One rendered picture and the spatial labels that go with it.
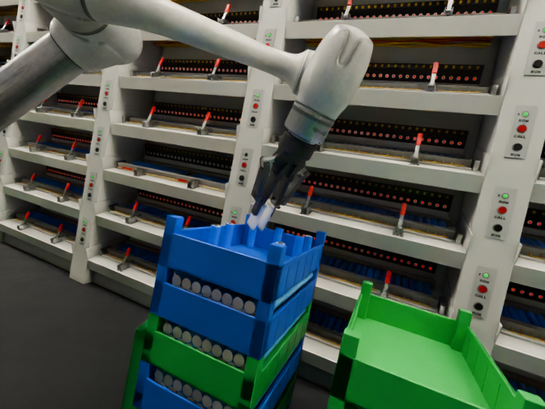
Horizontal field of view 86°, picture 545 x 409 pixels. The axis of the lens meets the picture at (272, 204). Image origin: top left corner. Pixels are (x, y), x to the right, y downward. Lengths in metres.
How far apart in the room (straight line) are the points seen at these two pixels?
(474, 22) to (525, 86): 0.20
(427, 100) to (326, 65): 0.40
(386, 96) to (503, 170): 0.34
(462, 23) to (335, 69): 0.48
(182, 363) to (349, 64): 0.56
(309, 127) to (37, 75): 0.66
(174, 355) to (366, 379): 0.28
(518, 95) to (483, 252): 0.38
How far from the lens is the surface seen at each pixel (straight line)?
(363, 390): 0.42
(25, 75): 0.95
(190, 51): 1.52
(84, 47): 0.88
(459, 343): 0.70
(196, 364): 0.51
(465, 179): 0.87
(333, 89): 0.57
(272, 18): 1.11
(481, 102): 0.92
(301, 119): 0.58
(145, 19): 0.68
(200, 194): 1.06
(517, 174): 0.89
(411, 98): 0.91
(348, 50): 0.58
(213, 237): 0.54
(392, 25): 0.99
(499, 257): 0.88
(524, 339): 0.99
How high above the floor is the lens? 0.55
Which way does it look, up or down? 3 degrees down
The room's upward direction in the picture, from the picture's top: 11 degrees clockwise
